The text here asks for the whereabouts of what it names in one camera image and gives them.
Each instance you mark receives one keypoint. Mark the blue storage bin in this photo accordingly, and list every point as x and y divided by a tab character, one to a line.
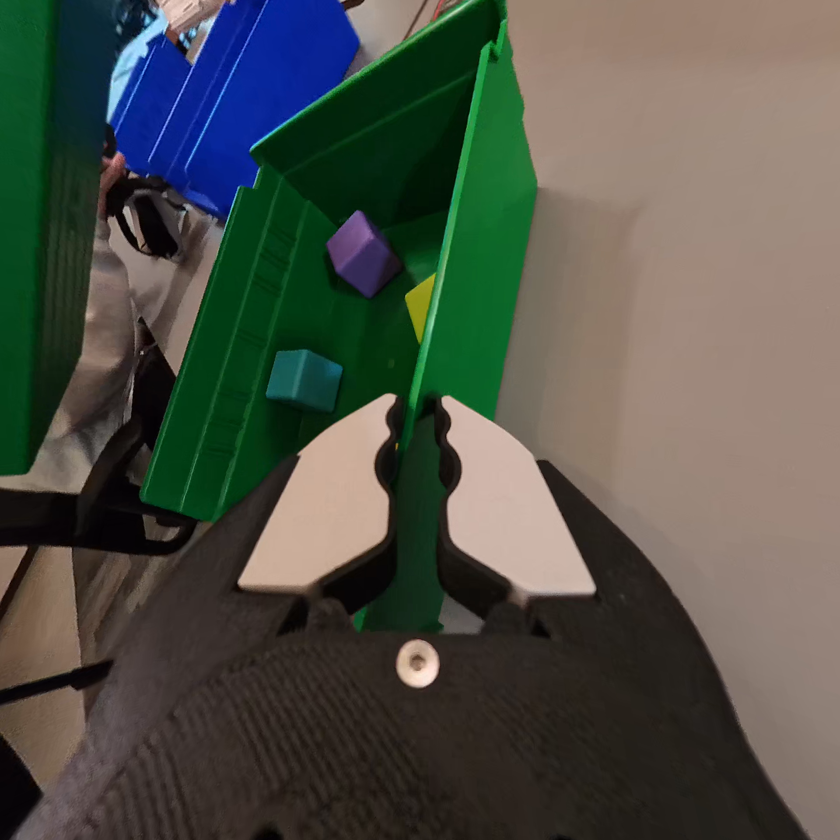
148	111
275	79

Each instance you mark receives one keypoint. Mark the green plastic bin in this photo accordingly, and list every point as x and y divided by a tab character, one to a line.
39	229
367	164

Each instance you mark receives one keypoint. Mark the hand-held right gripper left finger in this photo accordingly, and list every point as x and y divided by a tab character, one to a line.
321	518

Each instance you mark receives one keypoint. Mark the blue cube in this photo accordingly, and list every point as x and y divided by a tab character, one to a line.
302	380

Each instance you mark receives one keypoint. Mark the grey desk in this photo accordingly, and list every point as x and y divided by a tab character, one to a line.
689	262

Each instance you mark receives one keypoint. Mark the purple cube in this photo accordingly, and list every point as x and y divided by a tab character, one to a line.
358	256

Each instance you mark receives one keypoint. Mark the black office chair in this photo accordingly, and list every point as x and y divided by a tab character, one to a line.
111	505

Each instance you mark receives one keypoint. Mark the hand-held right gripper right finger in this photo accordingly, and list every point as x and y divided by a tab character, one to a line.
512	518

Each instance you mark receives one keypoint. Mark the lime green cube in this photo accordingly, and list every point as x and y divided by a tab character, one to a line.
421	305

